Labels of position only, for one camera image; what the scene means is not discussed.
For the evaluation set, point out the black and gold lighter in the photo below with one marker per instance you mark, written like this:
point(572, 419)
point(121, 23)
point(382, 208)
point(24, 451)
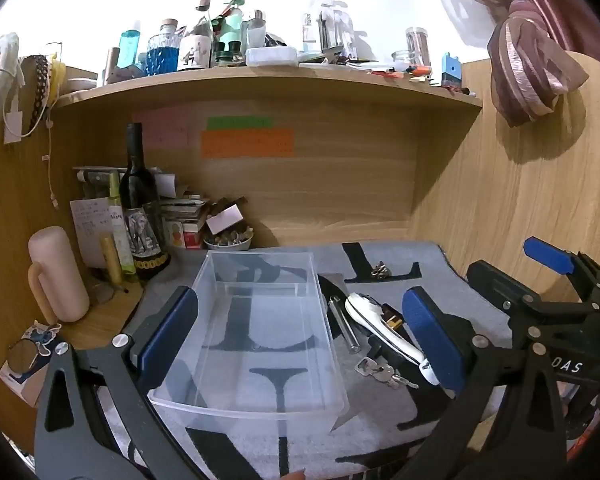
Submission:
point(392, 321)

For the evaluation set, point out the blue cartoon sticker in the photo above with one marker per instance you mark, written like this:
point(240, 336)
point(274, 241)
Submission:
point(42, 335)

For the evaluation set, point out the orange sticky note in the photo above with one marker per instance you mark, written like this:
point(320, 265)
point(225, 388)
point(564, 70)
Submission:
point(247, 144)

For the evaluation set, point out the white bowl of trinkets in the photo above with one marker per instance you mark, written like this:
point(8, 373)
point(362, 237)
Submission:
point(227, 245)

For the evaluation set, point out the white handheld massager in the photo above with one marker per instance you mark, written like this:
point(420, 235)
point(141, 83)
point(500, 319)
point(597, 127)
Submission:
point(380, 330)

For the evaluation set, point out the white hanging tag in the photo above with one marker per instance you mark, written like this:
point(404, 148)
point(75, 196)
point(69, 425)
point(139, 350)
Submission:
point(13, 127)

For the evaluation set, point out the wooden shelf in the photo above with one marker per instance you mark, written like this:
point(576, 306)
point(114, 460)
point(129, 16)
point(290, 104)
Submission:
point(280, 85)

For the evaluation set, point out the small white box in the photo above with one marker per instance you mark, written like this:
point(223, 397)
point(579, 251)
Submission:
point(25, 385)

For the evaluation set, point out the leopard print headband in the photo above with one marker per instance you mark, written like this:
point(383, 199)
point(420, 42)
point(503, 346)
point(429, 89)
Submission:
point(41, 85)

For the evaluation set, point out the small blue box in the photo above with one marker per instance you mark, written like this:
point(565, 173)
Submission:
point(451, 70)

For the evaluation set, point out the green bottle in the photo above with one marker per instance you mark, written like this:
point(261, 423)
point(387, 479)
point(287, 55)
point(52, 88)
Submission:
point(229, 35)

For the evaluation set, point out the slim yellow-green bottle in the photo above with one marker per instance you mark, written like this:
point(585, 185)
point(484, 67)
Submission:
point(117, 230)

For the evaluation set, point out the clear plastic bottle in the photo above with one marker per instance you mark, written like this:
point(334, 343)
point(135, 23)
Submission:
point(330, 30)

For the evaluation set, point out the round brown mirror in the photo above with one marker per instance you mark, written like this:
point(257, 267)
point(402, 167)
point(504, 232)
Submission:
point(22, 355)

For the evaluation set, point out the glass jar with pink contents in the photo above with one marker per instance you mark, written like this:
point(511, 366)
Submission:
point(417, 45)

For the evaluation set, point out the beige tube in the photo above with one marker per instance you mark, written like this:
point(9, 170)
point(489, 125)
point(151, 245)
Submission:
point(111, 260)

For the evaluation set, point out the white label liquor bottle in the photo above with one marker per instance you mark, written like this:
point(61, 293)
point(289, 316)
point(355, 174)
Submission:
point(195, 50)

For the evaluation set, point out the white paper note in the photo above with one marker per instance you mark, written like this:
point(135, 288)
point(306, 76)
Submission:
point(87, 225)

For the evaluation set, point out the clear plastic storage box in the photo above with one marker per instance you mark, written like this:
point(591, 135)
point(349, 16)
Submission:
point(260, 320)

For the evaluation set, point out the stack of books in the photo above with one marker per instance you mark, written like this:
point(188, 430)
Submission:
point(185, 215)

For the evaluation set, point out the small metal clip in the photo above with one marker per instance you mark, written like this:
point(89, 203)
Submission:
point(380, 270)

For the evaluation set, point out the flat white box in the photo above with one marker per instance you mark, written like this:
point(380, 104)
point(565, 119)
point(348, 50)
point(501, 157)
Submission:
point(271, 56)

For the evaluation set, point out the white card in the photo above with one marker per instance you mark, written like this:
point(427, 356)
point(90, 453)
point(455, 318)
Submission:
point(224, 219)

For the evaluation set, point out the pink sticky note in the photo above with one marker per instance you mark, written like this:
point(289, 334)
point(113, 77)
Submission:
point(160, 127)

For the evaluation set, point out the pink tied curtain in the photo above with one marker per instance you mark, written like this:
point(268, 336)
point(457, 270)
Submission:
point(525, 60)

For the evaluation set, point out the rolled white paper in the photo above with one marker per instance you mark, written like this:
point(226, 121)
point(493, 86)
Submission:
point(165, 182)

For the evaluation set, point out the tall blue bottle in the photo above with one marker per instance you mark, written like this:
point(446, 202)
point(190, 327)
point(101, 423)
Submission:
point(130, 50)

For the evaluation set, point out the silver metal flashlight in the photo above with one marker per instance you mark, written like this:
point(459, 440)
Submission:
point(344, 325)

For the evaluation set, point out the green sticky note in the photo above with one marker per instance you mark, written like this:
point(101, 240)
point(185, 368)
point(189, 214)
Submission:
point(240, 122)

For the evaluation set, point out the white hanging cloth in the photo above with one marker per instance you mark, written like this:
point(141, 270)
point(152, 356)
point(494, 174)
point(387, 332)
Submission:
point(5, 55)

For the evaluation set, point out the grey printed mat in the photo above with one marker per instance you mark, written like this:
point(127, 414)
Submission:
point(380, 410)

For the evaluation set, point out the dark wine bottle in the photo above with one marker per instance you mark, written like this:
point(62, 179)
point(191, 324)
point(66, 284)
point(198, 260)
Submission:
point(140, 210)

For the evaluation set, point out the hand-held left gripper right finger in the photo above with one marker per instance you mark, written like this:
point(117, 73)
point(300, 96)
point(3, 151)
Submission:
point(430, 335)

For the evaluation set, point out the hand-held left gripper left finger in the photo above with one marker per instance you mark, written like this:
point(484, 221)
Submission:
point(172, 325)

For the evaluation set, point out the bunch of keys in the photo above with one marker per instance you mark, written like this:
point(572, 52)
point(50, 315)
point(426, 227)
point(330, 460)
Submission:
point(380, 372)

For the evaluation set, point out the blue patterned glass bottle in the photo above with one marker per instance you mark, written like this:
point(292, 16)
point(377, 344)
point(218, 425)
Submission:
point(164, 52)

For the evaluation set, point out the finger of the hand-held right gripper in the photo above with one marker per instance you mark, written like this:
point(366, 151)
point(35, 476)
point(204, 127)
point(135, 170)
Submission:
point(495, 285)
point(550, 255)

